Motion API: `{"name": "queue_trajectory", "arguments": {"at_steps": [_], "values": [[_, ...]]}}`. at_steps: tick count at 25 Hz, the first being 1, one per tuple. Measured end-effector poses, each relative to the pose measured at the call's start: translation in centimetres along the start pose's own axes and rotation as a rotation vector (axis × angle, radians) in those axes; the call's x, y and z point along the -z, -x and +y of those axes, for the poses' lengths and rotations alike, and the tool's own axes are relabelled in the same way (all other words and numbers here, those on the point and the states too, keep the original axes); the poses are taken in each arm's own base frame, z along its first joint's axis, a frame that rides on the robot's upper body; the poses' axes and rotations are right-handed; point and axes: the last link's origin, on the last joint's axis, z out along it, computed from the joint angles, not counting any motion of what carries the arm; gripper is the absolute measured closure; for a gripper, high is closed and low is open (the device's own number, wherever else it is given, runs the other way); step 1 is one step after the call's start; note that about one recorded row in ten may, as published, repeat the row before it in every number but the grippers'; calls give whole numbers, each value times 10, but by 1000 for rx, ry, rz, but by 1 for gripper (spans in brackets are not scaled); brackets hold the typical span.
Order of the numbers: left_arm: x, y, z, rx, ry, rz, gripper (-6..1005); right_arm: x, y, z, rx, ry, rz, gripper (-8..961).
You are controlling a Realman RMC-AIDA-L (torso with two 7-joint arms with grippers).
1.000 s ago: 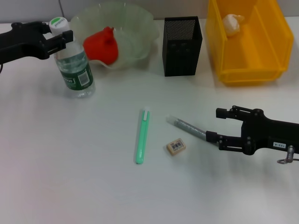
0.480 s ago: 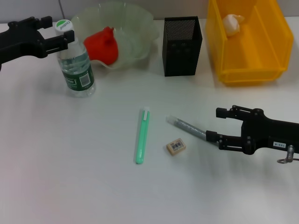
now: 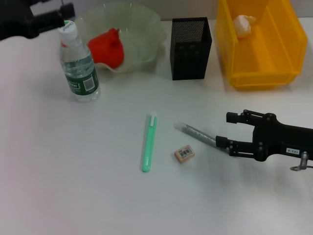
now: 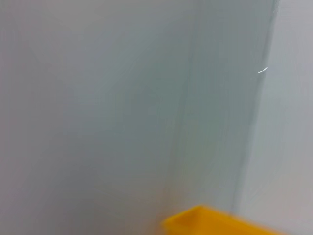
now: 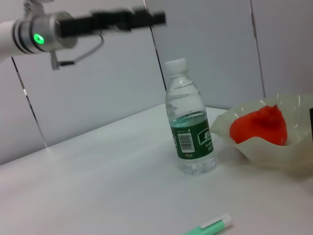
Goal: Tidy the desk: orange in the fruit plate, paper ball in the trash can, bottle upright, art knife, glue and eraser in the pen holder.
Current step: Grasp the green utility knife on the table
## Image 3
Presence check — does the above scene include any clear water bottle green label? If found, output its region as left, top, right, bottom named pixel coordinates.
left=57, top=21, right=101, bottom=102

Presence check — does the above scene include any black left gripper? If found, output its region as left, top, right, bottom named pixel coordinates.
left=0, top=0, right=75, bottom=41

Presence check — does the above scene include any black mesh pen holder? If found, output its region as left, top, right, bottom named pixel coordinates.
left=170, top=17, right=212, bottom=81

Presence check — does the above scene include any beige eraser with barcode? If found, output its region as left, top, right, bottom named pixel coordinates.
left=174, top=144, right=196, bottom=163

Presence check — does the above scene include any red-orange toy orange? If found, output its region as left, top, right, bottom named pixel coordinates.
left=87, top=27, right=125, bottom=69

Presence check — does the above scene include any translucent green fruit plate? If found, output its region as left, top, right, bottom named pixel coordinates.
left=74, top=1, right=167, bottom=74

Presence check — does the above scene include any grey marker pen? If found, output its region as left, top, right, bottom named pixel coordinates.
left=173, top=120, right=217, bottom=147

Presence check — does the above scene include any mint green retractable pen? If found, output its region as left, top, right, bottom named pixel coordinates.
left=142, top=112, right=157, bottom=173

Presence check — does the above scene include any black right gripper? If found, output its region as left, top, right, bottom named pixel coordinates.
left=215, top=110, right=313, bottom=162

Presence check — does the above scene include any white paper ball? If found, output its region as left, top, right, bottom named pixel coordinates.
left=232, top=14, right=257, bottom=39

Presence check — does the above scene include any yellow plastic bin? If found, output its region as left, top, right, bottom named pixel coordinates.
left=215, top=0, right=308, bottom=91

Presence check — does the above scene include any right gripper cable with plug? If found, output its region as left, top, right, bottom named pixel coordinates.
left=290, top=151, right=313, bottom=171

